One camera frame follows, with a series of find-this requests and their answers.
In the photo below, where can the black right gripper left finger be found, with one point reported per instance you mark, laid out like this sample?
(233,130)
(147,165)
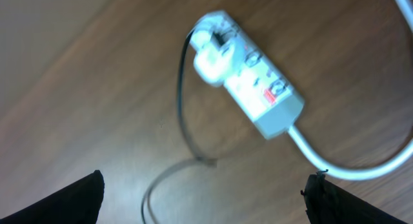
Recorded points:
(77,203)

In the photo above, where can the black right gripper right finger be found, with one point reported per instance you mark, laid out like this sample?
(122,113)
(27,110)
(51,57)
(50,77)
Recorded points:
(327,203)

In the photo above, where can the white USB charger plug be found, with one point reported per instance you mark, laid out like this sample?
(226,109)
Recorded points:
(217,56)

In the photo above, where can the white power strip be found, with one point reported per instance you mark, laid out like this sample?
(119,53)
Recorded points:
(264,94)

